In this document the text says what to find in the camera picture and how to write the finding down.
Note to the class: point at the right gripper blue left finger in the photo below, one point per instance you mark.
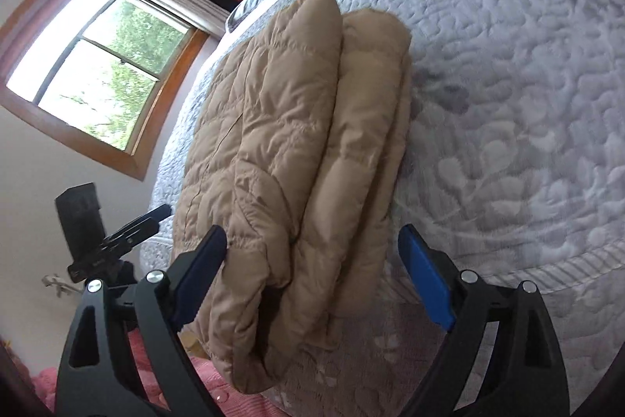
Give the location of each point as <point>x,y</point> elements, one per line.
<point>192,274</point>

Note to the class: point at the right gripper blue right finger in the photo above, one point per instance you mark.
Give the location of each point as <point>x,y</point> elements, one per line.
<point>432,275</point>

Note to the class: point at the tan quilted jacket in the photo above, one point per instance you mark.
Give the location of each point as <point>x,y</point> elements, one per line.
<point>295,155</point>

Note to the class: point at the grey patterned quilt bedspread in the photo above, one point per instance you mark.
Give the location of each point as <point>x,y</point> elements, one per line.
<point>515,158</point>

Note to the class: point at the large left window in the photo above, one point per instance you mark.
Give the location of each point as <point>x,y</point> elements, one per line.
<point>97,76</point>

